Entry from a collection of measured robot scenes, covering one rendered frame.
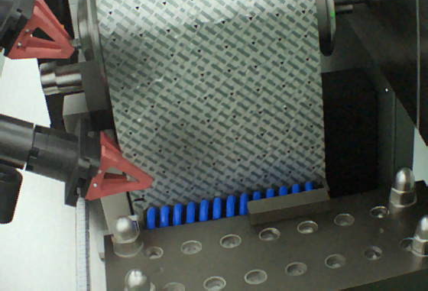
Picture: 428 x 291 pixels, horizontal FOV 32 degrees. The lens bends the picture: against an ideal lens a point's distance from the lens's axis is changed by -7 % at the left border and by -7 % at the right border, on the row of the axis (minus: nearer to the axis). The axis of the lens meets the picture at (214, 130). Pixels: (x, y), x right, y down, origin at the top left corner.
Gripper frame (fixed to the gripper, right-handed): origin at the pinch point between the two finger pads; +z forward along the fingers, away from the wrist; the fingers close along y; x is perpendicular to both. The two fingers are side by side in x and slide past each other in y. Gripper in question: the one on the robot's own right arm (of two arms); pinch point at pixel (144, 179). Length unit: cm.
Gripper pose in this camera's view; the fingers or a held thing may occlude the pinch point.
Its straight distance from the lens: 94.6
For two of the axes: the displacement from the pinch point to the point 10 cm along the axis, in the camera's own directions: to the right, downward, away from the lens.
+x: 3.8, -8.1, -4.4
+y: 1.3, 5.2, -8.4
